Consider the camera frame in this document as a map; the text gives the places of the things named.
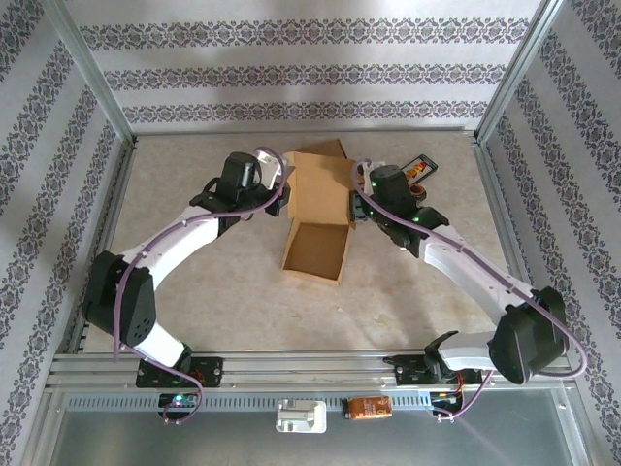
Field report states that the brown cardboard mailer box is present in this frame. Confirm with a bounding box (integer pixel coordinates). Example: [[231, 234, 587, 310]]
[[280, 150, 363, 287], [290, 139, 349, 161]]

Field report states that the black parallel charging board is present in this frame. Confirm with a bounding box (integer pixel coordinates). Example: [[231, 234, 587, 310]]
[[400, 152, 441, 188]]

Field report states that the orange battery pack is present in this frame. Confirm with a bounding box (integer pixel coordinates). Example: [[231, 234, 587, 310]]
[[342, 395, 392, 419]]

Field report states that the small green-lit circuit board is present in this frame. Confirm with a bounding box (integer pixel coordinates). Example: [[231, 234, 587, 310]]
[[158, 391, 200, 409]]

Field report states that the grey metal sheet panel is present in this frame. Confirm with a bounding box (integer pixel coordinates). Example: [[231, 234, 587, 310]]
[[26, 387, 593, 466]]

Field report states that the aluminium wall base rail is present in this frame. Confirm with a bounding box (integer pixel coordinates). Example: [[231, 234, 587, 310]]
[[130, 126, 479, 140]]

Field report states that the aluminium side rail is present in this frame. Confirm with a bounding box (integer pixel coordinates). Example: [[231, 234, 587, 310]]
[[471, 135, 547, 315], [65, 138, 140, 354]]

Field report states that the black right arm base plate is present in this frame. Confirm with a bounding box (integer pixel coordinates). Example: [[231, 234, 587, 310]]
[[395, 352, 482, 388]]

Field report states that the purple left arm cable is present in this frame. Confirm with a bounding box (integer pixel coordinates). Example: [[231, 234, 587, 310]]
[[112, 145, 288, 427]]

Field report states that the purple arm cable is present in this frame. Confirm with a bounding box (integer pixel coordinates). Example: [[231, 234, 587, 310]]
[[112, 145, 288, 427], [351, 158, 589, 422]]

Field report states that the aluminium corner post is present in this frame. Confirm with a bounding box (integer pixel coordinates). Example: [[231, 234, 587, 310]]
[[474, 0, 573, 142], [41, 0, 136, 145]]

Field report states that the aluminium mounting rail beam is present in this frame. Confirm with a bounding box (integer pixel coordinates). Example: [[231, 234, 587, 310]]
[[46, 349, 573, 392]]

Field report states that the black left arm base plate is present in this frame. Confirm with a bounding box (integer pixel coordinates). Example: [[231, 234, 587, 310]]
[[135, 356, 224, 389]]

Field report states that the small wired circuit board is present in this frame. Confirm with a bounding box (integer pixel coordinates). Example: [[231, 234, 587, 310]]
[[429, 387, 465, 414]]

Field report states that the grey slotted cable duct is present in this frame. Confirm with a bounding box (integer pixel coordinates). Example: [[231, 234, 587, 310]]
[[65, 391, 436, 413]]

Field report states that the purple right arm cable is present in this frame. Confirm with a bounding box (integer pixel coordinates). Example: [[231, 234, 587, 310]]
[[351, 158, 589, 422]]

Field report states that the white plastic bracket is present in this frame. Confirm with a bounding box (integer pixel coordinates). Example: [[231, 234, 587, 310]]
[[275, 398, 327, 434]]

